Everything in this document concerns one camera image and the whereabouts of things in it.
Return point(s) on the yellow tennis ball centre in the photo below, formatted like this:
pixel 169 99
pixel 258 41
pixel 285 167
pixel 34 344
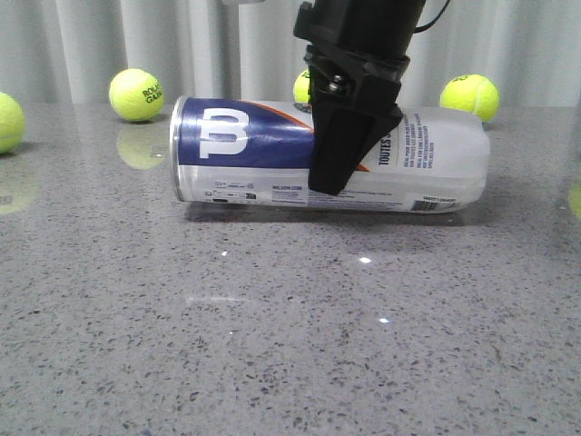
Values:
pixel 301 87

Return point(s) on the yellow tennis ball far left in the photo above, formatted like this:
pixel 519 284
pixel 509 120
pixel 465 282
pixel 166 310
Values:
pixel 12 123

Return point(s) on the yellow tennis ball with lettering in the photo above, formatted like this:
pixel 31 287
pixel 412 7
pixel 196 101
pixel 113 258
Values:
pixel 136 95

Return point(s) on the white blue tennis ball can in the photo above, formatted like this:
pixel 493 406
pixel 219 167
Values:
pixel 245 152

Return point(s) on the grey pleated curtain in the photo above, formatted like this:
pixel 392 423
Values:
pixel 68 51

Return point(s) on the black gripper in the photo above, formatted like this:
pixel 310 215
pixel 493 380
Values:
pixel 356 56

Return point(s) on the yellow tennis ball right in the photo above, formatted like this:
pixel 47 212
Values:
pixel 473 93

